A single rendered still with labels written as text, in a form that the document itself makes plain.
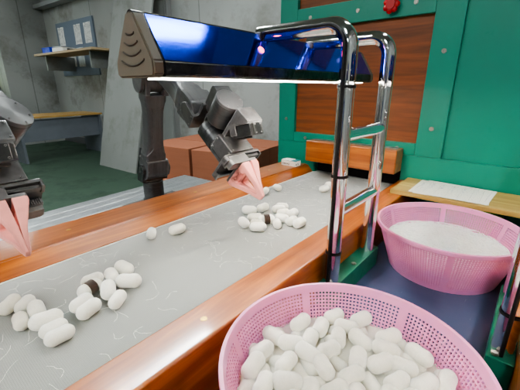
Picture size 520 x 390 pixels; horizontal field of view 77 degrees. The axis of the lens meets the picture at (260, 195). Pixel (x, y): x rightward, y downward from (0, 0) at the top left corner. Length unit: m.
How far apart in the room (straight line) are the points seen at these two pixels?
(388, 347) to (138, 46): 0.45
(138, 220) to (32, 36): 7.06
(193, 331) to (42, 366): 0.16
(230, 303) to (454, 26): 0.86
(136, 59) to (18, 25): 7.23
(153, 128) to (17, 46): 6.66
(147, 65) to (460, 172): 0.84
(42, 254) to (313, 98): 0.90
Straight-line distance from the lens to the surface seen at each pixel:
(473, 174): 1.03
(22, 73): 7.56
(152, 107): 0.98
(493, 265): 0.67
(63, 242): 0.69
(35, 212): 0.62
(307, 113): 1.20
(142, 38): 0.42
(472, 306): 0.69
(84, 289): 0.54
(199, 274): 0.55
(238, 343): 0.41
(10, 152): 0.53
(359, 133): 0.53
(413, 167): 1.05
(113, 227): 0.72
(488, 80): 1.02
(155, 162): 1.03
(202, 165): 3.00
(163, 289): 0.53
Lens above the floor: 1.03
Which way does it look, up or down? 18 degrees down
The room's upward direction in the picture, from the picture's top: straight up
